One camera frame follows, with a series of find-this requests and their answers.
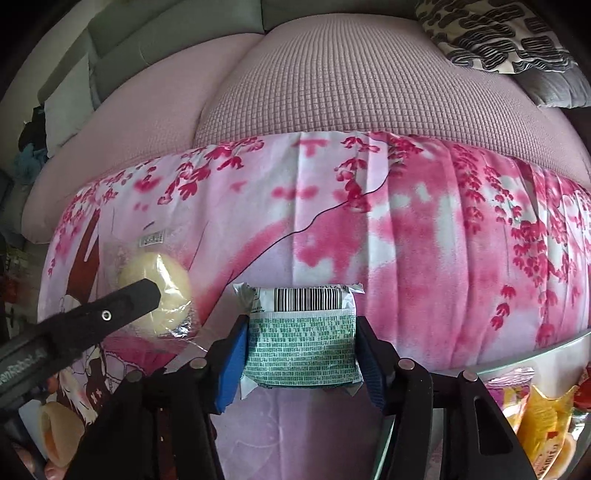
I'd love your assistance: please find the green white snack packet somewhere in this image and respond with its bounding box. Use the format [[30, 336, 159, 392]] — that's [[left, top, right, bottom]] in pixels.
[[233, 283, 365, 398]]

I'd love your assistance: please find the clear yellow cake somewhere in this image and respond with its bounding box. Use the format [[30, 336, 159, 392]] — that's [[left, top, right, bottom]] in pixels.
[[100, 224, 200, 344]]

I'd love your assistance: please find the yellow orange snack packet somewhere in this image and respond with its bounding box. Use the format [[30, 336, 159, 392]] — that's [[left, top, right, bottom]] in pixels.
[[517, 386, 578, 479]]

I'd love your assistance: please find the pink snack packet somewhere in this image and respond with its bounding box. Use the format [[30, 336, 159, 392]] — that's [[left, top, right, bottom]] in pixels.
[[485, 367, 535, 432]]

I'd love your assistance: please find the red bow-shaped snack packet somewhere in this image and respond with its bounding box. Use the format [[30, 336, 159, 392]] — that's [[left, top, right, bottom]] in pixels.
[[574, 363, 591, 413]]

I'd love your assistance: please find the orange round wrapped snack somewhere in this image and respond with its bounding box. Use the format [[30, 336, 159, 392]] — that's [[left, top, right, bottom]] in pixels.
[[39, 402, 85, 468]]

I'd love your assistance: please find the pink cartoon print blanket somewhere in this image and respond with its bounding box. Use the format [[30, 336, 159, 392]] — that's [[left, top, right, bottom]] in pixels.
[[36, 131, 591, 480]]

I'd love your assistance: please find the teal shallow cardboard tray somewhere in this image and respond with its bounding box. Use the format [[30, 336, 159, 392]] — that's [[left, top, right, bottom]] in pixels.
[[370, 329, 591, 480]]

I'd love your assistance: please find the dark clothes pile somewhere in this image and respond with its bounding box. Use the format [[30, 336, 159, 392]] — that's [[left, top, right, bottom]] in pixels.
[[13, 105, 48, 185]]

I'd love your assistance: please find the pale green cushion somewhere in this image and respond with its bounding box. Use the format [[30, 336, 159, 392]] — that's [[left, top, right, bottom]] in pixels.
[[44, 54, 95, 158]]

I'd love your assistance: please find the pink textured sofa cover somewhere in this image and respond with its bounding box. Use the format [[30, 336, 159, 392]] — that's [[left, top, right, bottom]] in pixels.
[[21, 14, 590, 244]]

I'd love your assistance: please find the grey green sofa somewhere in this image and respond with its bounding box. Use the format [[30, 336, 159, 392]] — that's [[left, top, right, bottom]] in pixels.
[[38, 1, 418, 113]]

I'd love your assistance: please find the grey satin pillow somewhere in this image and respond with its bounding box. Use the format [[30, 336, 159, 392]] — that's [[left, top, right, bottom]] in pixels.
[[515, 66, 590, 109]]

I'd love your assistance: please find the black white patterned pillow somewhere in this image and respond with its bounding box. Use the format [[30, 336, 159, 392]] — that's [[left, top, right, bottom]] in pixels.
[[416, 1, 576, 75]]

